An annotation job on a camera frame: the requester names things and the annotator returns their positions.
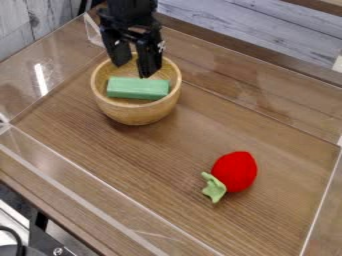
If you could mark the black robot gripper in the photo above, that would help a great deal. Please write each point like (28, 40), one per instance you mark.
(128, 21)

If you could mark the red plush strawberry toy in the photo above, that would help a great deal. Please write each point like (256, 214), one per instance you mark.
(233, 175)

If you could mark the green rectangular block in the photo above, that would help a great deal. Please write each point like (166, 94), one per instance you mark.
(136, 88)

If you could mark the wooden bowl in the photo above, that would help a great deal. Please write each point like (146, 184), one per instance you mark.
(133, 100)

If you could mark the clear acrylic tray wall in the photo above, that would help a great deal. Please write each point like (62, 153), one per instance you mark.
(114, 224)

